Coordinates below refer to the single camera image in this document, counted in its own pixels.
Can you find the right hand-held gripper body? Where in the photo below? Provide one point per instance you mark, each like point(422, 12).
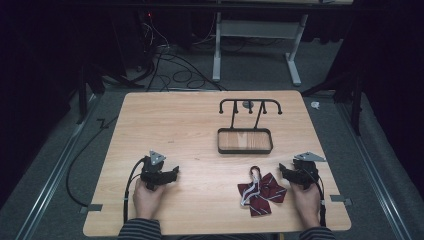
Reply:
point(306, 171)

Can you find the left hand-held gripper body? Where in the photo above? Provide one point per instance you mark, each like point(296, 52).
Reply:
point(151, 173)

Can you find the maroon striped bow tie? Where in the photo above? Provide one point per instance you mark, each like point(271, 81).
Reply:
point(263, 195)

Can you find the black metal hook rack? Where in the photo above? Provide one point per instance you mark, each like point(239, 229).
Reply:
point(245, 141)

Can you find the person's left hand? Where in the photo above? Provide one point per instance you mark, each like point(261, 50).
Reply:
point(146, 201)

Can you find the person's right hand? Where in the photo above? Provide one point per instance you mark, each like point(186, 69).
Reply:
point(306, 203)

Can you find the grey tape strip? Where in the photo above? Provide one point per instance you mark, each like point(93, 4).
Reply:
point(91, 208)
point(340, 199)

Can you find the white crumpled scrap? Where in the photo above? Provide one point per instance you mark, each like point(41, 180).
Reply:
point(315, 105)

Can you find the small grey round disc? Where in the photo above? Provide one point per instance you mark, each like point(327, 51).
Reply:
point(247, 104)

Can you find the black metal stand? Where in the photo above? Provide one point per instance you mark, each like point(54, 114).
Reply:
point(87, 86)
point(353, 90)

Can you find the metal floor rail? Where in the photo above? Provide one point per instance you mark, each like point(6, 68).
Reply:
point(50, 180)
point(373, 173)

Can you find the white metal desk frame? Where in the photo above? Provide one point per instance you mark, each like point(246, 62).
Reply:
point(256, 30)

